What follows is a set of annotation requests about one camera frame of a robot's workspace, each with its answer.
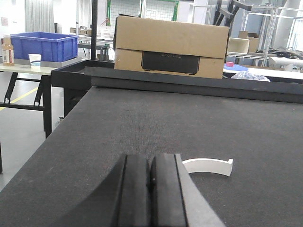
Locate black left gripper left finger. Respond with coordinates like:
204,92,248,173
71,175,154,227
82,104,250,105
52,155,151,227

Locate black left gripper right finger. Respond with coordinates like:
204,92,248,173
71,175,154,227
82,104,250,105
151,154,225,227

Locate white curved pipe clamp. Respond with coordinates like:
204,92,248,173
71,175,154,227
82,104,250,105
182,158,233,177

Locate crumpled clear plastic bag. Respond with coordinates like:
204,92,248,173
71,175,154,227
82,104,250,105
231,71,270,82

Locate pink tape roll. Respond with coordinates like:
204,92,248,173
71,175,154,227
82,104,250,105
225,61,234,67

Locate beige folding side table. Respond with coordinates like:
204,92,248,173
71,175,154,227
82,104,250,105
0,56,82,139

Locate large brown cardboard box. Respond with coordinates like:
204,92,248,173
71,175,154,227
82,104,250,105
114,15,229,79

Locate beige plastic tub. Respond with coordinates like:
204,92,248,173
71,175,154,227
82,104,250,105
227,37,250,54

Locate white paper cup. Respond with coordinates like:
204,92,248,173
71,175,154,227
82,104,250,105
28,53,41,69

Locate blue plastic crate on table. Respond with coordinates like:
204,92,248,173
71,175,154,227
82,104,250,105
10,32,78,62

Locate black vertical pole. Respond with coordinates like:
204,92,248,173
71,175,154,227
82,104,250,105
91,0,98,61

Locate amber drink bottle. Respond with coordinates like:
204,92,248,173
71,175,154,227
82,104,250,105
2,35,15,66

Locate black raised table frame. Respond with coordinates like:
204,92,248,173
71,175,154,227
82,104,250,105
51,60,303,104

